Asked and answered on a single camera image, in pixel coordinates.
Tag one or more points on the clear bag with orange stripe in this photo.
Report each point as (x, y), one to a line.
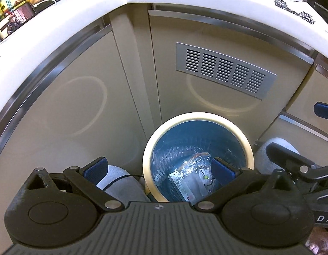
(197, 160)

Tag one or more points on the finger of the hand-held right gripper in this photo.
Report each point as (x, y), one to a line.
(325, 110)
(286, 158)

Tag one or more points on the beige cabinet door with vent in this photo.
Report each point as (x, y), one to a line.
(166, 66)

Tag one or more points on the silver cabinet vent grille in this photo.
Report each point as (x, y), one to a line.
(225, 70)

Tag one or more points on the beige drawer front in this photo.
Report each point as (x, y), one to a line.
(299, 127)

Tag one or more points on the blue bin liner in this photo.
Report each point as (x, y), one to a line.
(185, 138)

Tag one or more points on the black smartphone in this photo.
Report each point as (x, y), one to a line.
(21, 17)

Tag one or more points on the white fuzzy slipper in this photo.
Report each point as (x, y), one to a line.
(124, 188)
(261, 156)

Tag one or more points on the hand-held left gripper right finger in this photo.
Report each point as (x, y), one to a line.
(222, 171)

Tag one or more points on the grey white printed cloth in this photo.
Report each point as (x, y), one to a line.
(294, 8)

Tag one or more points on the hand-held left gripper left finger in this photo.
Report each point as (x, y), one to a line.
(96, 168)

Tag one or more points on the plain beige cabinet door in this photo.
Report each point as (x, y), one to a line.
(60, 106)

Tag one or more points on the cream round trash bin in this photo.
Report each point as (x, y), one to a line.
(150, 148)

